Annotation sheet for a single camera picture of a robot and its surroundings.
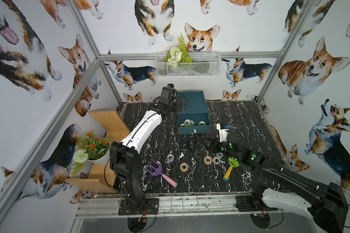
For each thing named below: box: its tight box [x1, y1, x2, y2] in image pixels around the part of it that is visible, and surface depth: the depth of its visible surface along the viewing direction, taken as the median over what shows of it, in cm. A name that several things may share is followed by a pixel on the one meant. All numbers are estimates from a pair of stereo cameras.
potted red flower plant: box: [70, 130, 111, 177], surface depth 72 cm
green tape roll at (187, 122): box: [183, 118, 192, 127], surface depth 88 cm
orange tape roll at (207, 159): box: [203, 155, 213, 166], surface depth 92 cm
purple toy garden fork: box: [145, 159, 178, 188], surface depth 87 cm
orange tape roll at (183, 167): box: [179, 162, 189, 173], surface depth 89 cm
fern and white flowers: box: [163, 33, 193, 68], surface depth 82 cm
